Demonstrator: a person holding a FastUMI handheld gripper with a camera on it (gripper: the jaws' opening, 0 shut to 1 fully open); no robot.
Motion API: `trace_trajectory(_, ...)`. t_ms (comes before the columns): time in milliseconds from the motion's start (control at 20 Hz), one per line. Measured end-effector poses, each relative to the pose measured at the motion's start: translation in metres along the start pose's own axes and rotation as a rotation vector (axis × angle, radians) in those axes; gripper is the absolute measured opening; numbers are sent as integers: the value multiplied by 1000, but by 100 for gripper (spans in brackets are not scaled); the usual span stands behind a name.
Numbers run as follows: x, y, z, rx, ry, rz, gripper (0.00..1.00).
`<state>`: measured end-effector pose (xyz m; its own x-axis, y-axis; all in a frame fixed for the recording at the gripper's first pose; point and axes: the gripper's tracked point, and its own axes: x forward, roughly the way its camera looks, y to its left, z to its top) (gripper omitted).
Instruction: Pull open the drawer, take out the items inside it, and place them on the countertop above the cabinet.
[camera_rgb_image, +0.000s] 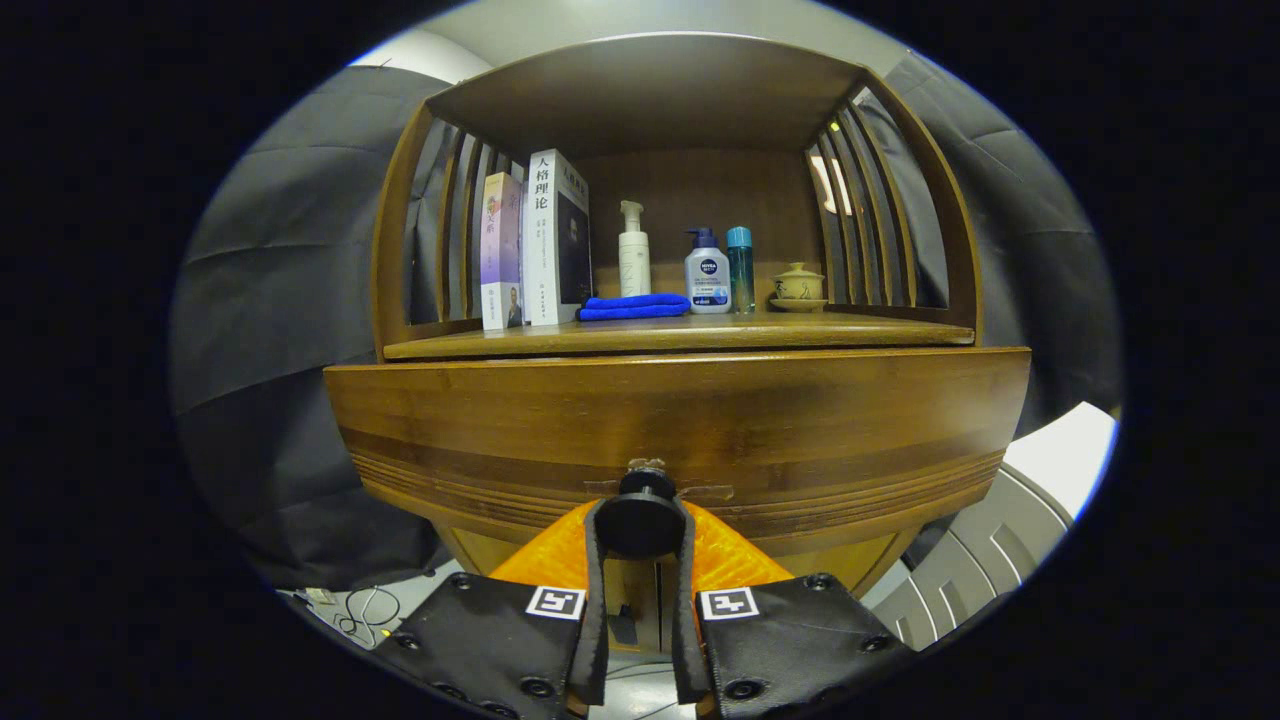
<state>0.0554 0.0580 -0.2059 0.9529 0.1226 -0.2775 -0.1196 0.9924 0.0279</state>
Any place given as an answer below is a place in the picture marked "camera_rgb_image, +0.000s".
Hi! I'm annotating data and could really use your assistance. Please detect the purple book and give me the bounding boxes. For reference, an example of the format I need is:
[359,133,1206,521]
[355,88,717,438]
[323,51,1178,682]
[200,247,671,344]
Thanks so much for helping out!
[480,172,525,331]

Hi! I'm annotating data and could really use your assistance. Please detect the white bottle with blue cap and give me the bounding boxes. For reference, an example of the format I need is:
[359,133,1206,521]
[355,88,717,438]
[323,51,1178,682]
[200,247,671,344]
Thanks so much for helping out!
[684,227,733,315]

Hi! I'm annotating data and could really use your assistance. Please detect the black floor cables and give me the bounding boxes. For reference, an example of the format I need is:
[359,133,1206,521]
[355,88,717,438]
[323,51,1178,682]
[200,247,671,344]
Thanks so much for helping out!
[335,585,401,641]

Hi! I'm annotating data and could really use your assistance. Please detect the blue folded cloth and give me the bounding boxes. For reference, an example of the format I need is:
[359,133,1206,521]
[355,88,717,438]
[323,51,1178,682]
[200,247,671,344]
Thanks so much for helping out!
[578,293,692,322]

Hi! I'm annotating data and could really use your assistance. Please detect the brown wooden cabinet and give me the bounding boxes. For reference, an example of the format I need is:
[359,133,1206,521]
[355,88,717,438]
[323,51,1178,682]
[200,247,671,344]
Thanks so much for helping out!
[370,32,986,656]

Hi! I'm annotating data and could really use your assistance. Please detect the brown wooden drawer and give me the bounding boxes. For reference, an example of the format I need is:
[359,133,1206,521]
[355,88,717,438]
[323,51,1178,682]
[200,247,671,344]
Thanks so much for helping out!
[323,347,1033,561]

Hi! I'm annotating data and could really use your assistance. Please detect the white flat board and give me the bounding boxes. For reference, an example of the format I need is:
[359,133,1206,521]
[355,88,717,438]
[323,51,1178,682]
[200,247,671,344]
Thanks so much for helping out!
[1003,402,1119,521]

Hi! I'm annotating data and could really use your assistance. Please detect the grey ribbed panel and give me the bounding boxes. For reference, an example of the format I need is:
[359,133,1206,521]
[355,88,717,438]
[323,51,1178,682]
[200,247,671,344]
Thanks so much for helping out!
[860,465,1076,651]

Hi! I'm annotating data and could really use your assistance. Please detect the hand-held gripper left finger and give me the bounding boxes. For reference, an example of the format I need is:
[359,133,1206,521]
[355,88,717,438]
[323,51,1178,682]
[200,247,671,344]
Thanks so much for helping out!
[375,498,611,720]

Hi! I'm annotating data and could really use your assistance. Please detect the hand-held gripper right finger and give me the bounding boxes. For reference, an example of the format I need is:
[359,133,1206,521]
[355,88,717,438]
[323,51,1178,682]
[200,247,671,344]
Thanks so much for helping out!
[672,498,916,720]

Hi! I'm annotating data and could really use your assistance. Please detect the brown wooden countertop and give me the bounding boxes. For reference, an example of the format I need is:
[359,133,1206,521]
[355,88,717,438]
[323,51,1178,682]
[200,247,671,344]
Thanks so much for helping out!
[382,310,976,361]

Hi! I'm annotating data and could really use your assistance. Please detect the black round drawer knob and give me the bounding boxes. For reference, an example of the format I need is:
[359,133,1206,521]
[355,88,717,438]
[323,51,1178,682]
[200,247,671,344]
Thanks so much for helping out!
[595,468,688,559]

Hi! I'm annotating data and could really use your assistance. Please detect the thick white book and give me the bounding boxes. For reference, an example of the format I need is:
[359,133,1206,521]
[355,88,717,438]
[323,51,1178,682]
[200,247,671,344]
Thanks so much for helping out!
[522,148,593,326]

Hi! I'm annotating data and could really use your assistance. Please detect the white pump bottle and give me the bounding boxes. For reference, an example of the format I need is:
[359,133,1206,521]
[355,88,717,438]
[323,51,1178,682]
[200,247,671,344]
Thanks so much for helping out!
[617,200,652,298]

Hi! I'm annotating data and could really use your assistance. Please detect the beige lidded teacup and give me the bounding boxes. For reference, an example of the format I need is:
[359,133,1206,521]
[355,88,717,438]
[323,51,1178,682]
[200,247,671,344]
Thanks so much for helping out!
[769,262,829,313]

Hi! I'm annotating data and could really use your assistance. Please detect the teal clear bottle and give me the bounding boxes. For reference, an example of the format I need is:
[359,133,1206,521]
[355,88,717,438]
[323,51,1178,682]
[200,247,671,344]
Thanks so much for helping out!
[726,226,756,315]

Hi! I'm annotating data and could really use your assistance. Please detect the black backdrop cloth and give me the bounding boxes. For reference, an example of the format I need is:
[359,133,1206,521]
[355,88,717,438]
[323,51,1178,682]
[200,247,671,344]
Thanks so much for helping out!
[165,50,1126,591]

